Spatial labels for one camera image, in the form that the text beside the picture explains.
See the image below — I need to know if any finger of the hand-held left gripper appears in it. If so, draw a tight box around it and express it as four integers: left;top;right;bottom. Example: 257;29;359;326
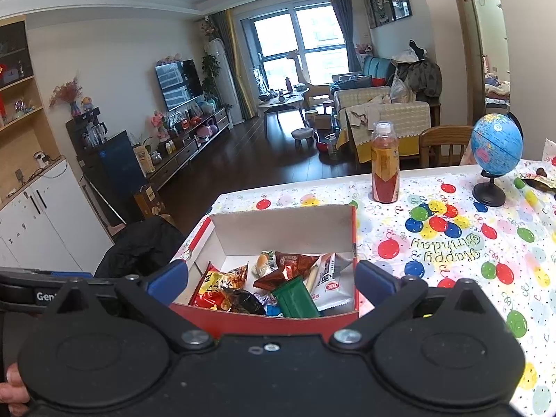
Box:
0;267;142;286

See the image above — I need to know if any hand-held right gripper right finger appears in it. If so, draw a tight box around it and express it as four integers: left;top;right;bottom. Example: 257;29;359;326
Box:
328;261;501;351

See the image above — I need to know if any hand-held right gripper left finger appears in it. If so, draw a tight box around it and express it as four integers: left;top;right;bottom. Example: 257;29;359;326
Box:
53;261;215;351

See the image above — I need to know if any red yellow snack bag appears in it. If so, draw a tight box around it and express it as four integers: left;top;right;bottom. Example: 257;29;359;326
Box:
190;263;249;311

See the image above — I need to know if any cream sausage stick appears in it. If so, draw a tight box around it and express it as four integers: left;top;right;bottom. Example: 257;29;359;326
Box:
304;265;322;294

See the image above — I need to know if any black snack packet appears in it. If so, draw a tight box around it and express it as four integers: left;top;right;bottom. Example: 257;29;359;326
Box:
223;289;267;316

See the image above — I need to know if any green snack packet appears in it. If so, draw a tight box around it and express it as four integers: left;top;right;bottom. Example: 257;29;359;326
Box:
271;277;322;319

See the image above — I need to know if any pile of assorted snacks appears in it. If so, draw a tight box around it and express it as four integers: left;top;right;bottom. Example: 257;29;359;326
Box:
189;250;354;319

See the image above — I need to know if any red cardboard box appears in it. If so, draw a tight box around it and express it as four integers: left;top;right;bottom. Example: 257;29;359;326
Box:
167;204;360;342

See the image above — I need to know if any person's left hand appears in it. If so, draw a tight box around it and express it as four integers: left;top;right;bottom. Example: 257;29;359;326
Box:
0;362;31;417

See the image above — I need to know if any black jacket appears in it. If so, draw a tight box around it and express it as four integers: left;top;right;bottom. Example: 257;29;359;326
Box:
95;216;187;279

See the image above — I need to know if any white cabinet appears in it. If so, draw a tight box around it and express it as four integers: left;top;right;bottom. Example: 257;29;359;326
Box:
0;156;114;275

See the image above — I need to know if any balloon print tablecloth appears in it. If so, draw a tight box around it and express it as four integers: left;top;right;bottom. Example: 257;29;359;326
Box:
171;137;556;417

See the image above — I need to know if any orange drink bottle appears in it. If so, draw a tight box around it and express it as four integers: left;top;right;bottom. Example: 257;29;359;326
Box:
370;122;401;204

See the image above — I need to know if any black cabinet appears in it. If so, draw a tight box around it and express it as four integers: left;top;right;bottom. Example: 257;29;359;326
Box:
66;108;149;223

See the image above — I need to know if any wooden TV cabinet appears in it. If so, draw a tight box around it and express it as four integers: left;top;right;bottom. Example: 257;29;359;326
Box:
143;106;231;192

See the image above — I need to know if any pink cloth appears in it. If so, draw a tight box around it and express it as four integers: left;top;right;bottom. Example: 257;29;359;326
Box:
459;139;477;166

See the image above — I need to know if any sofa with beige cover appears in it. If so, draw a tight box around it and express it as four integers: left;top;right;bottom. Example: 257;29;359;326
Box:
334;87;431;162

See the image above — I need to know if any dried flower vase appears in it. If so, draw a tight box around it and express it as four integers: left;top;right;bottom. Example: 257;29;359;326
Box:
49;77;83;117

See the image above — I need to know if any blue globe on black stand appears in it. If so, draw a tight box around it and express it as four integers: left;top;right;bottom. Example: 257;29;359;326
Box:
470;113;524;207

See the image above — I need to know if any colourful flat packet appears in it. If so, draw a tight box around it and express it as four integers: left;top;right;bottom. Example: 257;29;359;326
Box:
515;173;556;193

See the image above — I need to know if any television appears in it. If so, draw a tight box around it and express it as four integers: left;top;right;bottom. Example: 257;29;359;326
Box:
155;58;204;112

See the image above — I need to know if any wooden coffee table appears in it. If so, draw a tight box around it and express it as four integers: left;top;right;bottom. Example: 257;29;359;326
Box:
257;91;307;129

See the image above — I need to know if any white tower air conditioner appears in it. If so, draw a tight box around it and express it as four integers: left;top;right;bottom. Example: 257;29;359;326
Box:
205;39;245;128

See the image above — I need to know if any potted plant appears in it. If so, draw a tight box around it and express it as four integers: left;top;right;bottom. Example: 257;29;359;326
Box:
201;54;222;96

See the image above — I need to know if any blue armchair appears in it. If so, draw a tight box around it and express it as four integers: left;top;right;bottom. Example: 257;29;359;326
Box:
330;55;397;93

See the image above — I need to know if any coat rack with clothes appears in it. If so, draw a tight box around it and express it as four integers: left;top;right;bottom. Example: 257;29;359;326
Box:
391;40;443;101

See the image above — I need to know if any yellow grey curtain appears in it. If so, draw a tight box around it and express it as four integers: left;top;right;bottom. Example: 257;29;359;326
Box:
211;9;258;121

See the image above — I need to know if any giraffe figure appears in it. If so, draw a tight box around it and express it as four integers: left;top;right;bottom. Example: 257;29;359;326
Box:
289;49;310;86

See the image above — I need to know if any wooden door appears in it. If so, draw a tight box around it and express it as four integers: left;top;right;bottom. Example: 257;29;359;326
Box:
447;0;488;125

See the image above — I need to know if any large window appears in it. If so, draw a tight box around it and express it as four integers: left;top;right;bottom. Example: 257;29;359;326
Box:
240;2;350;90

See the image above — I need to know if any wooden wall shelf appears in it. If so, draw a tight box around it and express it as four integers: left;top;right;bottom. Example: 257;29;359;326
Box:
0;15;62;209

